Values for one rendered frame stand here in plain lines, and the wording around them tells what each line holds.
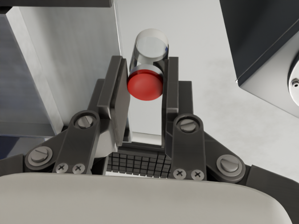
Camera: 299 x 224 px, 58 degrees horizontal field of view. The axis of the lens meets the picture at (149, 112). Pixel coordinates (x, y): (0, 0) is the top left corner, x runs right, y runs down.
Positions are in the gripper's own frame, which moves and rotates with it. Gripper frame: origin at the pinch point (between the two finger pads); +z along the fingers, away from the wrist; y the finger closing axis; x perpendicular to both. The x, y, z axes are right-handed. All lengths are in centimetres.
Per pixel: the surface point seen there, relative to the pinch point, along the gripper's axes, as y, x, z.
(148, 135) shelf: -4, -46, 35
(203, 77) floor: 20, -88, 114
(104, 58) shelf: -9.4, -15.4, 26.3
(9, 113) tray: -31, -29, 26
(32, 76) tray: -20.8, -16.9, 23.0
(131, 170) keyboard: -9, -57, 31
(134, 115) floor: -22, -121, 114
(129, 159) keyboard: -9, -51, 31
